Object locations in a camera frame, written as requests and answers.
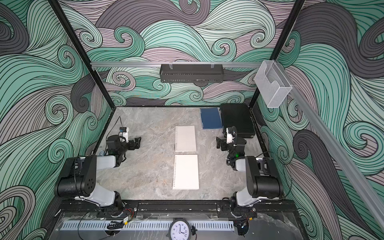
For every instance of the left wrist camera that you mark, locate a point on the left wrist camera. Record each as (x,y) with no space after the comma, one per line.
(124,133)

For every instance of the white slotted cable duct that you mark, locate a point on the white slotted cable duct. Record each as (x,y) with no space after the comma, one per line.
(200,225)

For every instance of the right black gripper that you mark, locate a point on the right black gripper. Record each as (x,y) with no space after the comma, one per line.
(223,144)

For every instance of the black hard case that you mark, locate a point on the black hard case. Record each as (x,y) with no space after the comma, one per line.
(239,116)

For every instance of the right side aluminium rail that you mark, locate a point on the right side aluminium rail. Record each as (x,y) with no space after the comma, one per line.
(305,95)

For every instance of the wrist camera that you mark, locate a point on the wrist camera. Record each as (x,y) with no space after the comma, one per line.
(124,133)
(230,135)

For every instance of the clear acrylic wall holder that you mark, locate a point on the clear acrylic wall holder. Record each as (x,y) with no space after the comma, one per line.
(273,83)

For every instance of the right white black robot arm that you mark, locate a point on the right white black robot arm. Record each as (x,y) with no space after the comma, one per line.
(263,182)

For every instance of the black wall-mounted tray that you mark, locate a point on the black wall-mounted tray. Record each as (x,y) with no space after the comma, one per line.
(191,73)

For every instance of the blue cover notebook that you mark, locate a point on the blue cover notebook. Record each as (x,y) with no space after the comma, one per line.
(210,118)

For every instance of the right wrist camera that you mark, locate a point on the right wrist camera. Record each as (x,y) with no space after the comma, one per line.
(230,135)

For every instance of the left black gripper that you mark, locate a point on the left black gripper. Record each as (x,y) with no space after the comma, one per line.
(130,144)

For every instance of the aluminium wall rail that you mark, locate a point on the aluminium wall rail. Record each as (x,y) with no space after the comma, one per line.
(138,64)

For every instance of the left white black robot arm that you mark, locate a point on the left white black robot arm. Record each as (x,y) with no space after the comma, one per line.
(78,177)

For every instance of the round analog clock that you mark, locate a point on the round analog clock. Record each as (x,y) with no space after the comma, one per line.
(179,229)

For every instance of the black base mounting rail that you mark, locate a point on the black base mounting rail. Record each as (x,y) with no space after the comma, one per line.
(142,209)

